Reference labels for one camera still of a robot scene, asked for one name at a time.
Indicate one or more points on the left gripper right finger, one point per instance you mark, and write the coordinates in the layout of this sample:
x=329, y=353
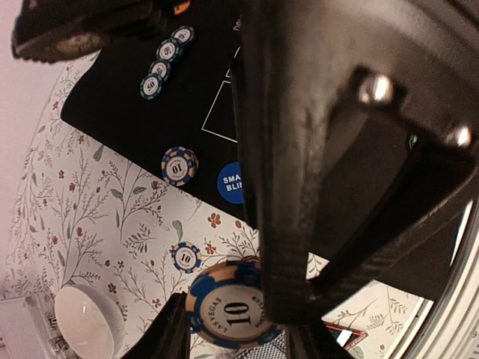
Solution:
x=312, y=341

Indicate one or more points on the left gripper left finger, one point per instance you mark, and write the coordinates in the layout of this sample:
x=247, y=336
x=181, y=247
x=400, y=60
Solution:
x=168, y=336

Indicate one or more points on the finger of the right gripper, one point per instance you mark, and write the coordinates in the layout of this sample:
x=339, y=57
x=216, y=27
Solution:
x=55, y=31
x=357, y=124

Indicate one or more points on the blue orange 10 chip stack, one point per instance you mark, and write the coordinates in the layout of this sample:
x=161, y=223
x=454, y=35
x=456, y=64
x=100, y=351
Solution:
x=186, y=257

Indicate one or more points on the green 50 chip row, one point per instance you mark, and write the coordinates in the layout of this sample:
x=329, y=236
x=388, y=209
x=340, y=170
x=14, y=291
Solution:
x=169, y=51

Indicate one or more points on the blue small blind button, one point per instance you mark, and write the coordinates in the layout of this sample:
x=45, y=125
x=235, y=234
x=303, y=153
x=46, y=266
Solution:
x=229, y=183

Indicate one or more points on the orange big blind button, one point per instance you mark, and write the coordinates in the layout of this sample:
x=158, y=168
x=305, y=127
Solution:
x=181, y=7

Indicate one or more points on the triangular all in marker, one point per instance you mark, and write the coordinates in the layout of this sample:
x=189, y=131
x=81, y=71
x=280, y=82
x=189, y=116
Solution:
x=345, y=337

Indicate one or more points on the white bowl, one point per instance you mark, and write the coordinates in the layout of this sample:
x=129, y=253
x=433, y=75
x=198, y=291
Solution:
x=90, y=321

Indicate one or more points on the black poker mat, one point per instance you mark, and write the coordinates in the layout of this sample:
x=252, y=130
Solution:
x=196, y=110

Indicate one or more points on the clear plastic case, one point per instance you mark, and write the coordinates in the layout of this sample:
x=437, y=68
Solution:
x=29, y=328

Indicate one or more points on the front aluminium rail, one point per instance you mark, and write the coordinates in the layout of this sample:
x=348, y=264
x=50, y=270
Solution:
x=451, y=330

